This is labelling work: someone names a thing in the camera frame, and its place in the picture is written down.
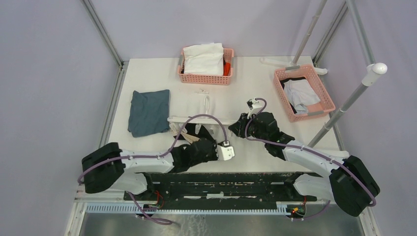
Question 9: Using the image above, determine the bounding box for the pink basket with underwear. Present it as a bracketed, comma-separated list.
[273, 64, 335, 122]

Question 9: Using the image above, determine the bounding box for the black underwear beige waistband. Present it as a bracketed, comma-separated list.
[169, 123, 216, 144]

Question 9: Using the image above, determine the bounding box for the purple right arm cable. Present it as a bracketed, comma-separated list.
[244, 97, 377, 220]

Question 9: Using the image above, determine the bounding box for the small white loose clip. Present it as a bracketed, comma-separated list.
[195, 89, 209, 95]

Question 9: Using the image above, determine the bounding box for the pink basket with white cloth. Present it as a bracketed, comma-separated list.
[177, 48, 235, 86]

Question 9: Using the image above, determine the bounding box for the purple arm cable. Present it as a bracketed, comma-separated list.
[77, 114, 229, 226]
[244, 97, 377, 220]

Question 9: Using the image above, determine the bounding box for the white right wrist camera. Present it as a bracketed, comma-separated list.
[246, 98, 264, 119]

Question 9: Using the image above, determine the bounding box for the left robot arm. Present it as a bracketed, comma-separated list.
[78, 138, 218, 200]

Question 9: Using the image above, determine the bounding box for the light grey underwear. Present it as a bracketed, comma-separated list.
[283, 78, 321, 115]

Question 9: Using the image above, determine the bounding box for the white crumpled cloth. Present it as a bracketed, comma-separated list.
[183, 43, 224, 76]

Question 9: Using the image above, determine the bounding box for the metal drying rack stand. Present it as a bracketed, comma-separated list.
[260, 0, 387, 150]

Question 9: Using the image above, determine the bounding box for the white clip hanger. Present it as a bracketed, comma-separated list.
[167, 95, 235, 133]

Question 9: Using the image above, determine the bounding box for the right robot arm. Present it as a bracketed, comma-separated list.
[228, 112, 381, 217]

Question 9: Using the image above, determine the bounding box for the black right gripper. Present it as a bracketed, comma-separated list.
[228, 112, 268, 144]

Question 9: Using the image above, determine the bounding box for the folded blue-grey cloth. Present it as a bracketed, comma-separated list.
[127, 89, 170, 138]

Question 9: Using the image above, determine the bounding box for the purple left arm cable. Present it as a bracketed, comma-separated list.
[77, 114, 229, 226]

